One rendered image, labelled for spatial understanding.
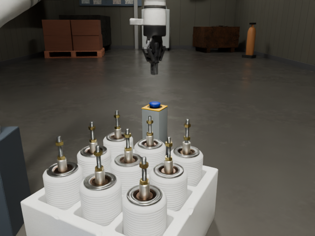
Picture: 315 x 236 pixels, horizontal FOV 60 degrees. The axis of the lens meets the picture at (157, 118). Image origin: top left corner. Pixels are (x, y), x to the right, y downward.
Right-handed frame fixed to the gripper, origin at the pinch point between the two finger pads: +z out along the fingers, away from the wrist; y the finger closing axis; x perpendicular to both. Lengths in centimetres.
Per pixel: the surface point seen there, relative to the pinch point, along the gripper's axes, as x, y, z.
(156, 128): -2.2, -2.2, 20.5
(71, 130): 71, 28, 44
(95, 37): 316, 343, -4
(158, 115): -3.2, -2.3, 15.7
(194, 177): -23.0, -18.4, 26.3
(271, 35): 17, 484, -12
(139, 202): -20, -42, 21
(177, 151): -17.4, -17.4, 20.2
